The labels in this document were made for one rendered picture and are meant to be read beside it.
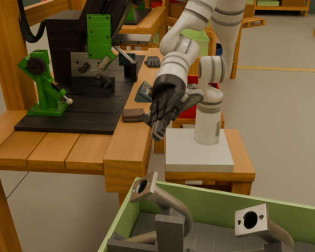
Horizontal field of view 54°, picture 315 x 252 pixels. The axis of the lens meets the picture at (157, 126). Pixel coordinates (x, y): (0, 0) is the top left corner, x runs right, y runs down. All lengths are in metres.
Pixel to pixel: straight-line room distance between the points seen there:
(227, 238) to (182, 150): 0.39
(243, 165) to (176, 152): 0.25
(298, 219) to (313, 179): 1.82
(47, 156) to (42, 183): 1.37
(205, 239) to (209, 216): 0.07
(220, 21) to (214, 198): 0.50
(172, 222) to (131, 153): 0.64
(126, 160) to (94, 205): 1.22
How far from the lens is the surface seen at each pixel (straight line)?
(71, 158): 1.16
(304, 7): 10.34
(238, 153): 1.24
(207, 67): 1.05
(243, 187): 1.19
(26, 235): 2.20
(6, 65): 1.53
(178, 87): 0.66
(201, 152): 1.15
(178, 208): 0.54
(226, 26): 0.96
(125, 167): 1.10
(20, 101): 1.58
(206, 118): 1.13
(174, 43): 0.81
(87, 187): 2.43
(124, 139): 1.20
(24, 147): 1.29
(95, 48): 1.61
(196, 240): 0.89
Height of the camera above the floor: 1.52
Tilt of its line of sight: 29 degrees down
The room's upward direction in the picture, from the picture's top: straight up
